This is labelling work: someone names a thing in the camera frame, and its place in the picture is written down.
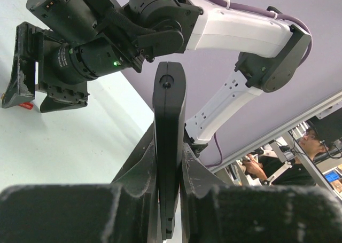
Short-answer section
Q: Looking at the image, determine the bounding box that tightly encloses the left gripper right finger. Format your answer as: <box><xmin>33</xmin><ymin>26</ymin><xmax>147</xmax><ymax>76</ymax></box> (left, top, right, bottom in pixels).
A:
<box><xmin>181</xmin><ymin>144</ymin><xmax>341</xmax><ymax>242</ymax></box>

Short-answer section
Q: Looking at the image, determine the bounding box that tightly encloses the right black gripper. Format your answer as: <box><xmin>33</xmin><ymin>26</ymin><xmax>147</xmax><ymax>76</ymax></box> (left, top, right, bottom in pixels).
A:
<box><xmin>2</xmin><ymin>22</ymin><xmax>89</xmax><ymax>113</ymax></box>

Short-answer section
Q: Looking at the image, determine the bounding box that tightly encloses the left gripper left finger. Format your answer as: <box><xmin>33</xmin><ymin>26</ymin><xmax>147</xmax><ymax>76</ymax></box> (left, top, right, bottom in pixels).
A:
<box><xmin>1</xmin><ymin>126</ymin><xmax>159</xmax><ymax>242</ymax></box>

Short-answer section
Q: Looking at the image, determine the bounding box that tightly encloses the orange red battery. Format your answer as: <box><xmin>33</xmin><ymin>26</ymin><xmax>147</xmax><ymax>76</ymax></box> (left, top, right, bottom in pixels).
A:
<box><xmin>19</xmin><ymin>103</ymin><xmax>34</xmax><ymax>110</ymax></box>

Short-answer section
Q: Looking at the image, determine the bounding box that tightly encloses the black remote control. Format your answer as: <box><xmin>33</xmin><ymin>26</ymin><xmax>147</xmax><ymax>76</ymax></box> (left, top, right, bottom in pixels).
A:
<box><xmin>152</xmin><ymin>61</ymin><xmax>186</xmax><ymax>240</ymax></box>

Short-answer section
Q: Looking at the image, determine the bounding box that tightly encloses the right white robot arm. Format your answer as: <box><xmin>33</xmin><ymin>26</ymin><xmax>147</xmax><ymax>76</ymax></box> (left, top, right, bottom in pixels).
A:
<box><xmin>2</xmin><ymin>0</ymin><xmax>313</xmax><ymax>152</ymax></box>

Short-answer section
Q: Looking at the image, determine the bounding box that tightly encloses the person in black shirt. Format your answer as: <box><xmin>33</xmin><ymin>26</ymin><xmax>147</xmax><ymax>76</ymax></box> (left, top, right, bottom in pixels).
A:
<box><xmin>240</xmin><ymin>120</ymin><xmax>342</xmax><ymax>187</ymax></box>

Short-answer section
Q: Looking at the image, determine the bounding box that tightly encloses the blue storage bin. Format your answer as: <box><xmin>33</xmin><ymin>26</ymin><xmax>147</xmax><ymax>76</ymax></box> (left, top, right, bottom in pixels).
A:
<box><xmin>324</xmin><ymin>170</ymin><xmax>341</xmax><ymax>183</ymax></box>

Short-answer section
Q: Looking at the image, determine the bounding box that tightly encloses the right aluminium frame post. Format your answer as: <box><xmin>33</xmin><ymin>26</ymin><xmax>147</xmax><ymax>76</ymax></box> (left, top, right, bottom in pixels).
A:
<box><xmin>212</xmin><ymin>93</ymin><xmax>341</xmax><ymax>190</ymax></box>

